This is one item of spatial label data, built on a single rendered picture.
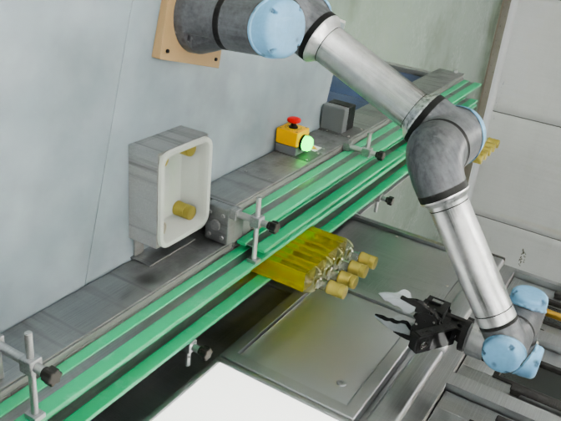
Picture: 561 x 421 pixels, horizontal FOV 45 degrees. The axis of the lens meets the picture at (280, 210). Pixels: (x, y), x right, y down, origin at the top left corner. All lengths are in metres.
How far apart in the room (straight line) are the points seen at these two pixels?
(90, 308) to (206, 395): 0.30
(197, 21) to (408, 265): 1.05
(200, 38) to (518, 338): 0.85
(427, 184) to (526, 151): 6.36
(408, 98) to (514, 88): 6.11
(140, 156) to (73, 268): 0.26
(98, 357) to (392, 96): 0.76
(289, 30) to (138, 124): 0.37
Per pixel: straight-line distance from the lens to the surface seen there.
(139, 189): 1.46
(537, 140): 7.55
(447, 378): 1.67
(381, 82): 1.40
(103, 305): 1.41
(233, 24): 1.37
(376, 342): 1.68
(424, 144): 1.28
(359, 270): 1.69
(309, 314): 1.74
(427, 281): 2.05
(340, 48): 1.44
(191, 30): 1.43
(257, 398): 1.48
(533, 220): 7.83
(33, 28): 1.22
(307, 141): 1.91
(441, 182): 1.26
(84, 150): 1.35
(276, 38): 1.35
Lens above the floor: 1.66
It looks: 26 degrees down
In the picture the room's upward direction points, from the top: 110 degrees clockwise
